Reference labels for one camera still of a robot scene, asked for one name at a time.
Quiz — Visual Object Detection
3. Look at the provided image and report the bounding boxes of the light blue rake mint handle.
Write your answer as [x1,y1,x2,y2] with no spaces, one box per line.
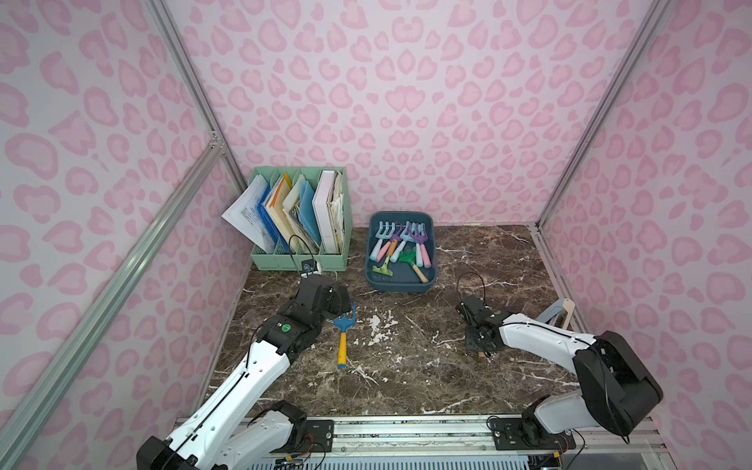
[410,222,424,268]

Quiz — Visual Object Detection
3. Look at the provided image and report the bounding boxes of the lime rake orange handle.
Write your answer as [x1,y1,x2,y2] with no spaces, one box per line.
[371,256,393,276]

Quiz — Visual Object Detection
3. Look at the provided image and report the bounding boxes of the teal book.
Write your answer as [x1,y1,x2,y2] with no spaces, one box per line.
[283,174,321,252]

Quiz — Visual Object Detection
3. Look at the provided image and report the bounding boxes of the blue folder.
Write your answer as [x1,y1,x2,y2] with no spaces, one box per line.
[257,186,290,254]

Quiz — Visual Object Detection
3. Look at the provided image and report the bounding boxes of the aluminium front rail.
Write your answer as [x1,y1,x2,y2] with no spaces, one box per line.
[247,415,675,469]

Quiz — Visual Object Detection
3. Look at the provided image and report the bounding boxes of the orange book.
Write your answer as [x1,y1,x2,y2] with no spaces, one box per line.
[264,172,295,253]

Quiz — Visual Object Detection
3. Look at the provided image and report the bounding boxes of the grey blue stapler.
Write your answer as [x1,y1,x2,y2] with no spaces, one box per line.
[536,299,576,330]

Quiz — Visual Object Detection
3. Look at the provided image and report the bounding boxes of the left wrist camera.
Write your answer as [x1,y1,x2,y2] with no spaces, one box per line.
[301,258,318,277]

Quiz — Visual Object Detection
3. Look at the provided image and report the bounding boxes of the white thick book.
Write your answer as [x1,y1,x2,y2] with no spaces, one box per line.
[313,170,340,255]

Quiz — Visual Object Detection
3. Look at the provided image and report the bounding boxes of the green file organizer crate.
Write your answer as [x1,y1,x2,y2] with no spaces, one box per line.
[248,166,353,272]

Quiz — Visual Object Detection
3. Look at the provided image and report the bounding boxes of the teal rake mint handle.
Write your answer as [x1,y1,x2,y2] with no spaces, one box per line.
[369,221,395,262]

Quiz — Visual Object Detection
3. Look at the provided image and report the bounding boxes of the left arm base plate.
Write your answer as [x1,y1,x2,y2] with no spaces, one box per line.
[271,419,335,454]

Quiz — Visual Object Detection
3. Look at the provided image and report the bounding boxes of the blue rake yellow handle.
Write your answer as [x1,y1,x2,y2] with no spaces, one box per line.
[334,302,358,368]

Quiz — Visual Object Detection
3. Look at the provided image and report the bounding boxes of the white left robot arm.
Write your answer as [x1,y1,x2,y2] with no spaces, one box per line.
[136,274,352,469]

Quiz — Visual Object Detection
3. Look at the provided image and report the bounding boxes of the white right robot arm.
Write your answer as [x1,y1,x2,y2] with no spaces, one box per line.
[456,296,664,446]

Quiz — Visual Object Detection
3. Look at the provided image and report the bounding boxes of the white paper sheets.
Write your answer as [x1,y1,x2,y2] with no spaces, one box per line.
[222,175,275,254]

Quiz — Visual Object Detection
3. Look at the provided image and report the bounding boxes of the purple rake pink handle small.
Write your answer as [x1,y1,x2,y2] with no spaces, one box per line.
[376,225,403,262]

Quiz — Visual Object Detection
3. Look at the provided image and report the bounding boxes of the light blue rake white handle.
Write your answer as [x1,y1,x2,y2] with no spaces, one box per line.
[390,221,413,262]

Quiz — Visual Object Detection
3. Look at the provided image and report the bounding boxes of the dark green rake wooden handle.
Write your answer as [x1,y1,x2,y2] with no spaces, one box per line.
[399,249,429,284]

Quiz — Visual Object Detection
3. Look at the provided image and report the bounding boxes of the dark teal storage box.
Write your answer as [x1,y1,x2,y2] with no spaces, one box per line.
[365,211,438,293]

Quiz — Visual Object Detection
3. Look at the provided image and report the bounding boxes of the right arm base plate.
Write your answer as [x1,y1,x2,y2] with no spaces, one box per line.
[486,415,577,454]

